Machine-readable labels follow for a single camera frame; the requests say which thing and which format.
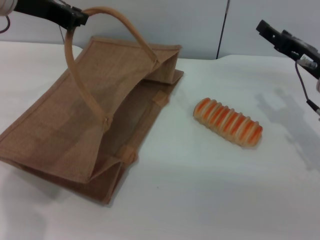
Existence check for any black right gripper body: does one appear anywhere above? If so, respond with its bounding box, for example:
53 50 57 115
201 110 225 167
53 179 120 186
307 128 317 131
274 29 320 79

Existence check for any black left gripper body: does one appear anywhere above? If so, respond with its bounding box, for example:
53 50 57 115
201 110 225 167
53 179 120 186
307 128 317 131
13 0 76 30

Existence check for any brown jute handbag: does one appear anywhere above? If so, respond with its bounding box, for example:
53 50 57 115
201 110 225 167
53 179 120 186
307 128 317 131
0 6 185 207

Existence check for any orange striped bread loaf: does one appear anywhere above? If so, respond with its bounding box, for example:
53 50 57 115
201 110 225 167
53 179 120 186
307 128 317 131
192 97 264 149

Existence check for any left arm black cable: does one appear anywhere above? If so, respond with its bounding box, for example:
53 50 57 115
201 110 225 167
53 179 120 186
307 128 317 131
0 14 12 34

